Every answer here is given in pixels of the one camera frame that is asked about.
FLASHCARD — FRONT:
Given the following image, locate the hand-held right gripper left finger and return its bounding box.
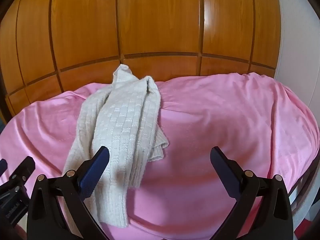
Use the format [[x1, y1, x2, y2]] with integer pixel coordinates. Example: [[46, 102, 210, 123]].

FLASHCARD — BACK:
[[26, 146, 110, 240]]

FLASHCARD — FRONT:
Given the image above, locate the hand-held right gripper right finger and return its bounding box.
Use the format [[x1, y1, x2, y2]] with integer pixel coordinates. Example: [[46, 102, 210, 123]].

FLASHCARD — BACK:
[[210, 147, 293, 240]]

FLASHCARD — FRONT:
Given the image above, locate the white knit sweater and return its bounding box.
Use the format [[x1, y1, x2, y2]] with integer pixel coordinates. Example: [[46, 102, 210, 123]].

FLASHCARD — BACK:
[[62, 64, 170, 230]]

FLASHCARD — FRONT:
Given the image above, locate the pink blanket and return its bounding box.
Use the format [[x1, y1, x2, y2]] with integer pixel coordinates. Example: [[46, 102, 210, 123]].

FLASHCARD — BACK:
[[0, 72, 320, 240]]

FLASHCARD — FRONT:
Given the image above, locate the wooden headboard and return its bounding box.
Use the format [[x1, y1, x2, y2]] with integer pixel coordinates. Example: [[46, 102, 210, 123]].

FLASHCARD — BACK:
[[0, 0, 283, 128]]

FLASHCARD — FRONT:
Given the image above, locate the dark wooden bed frame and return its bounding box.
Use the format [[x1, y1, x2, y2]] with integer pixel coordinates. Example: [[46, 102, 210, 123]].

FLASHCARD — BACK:
[[287, 160, 320, 213]]

